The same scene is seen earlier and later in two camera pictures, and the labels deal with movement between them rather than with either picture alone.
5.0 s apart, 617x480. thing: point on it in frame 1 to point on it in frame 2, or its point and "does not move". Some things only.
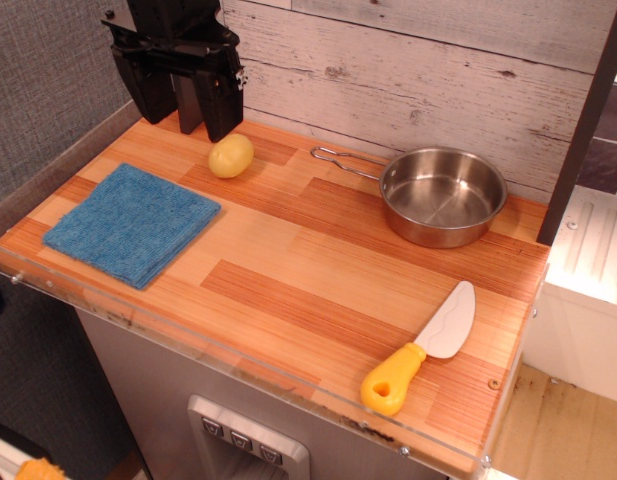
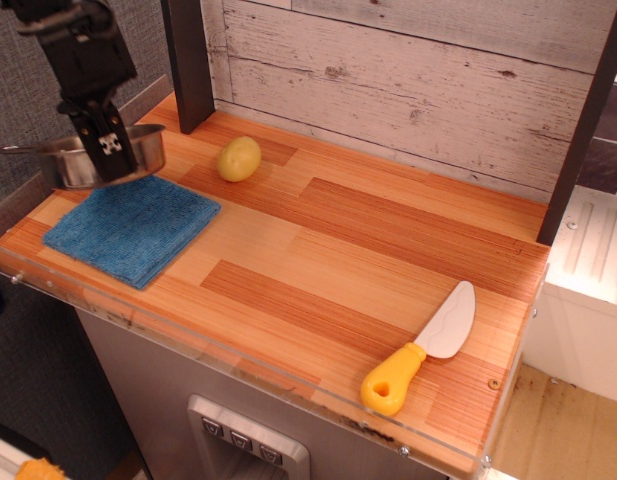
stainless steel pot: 433,197 to 63,160
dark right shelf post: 614,54 does not move
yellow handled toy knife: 443,334 does not move
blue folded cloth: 130,226 does not move
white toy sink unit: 578,326 does not move
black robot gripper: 162,35 to 86,51
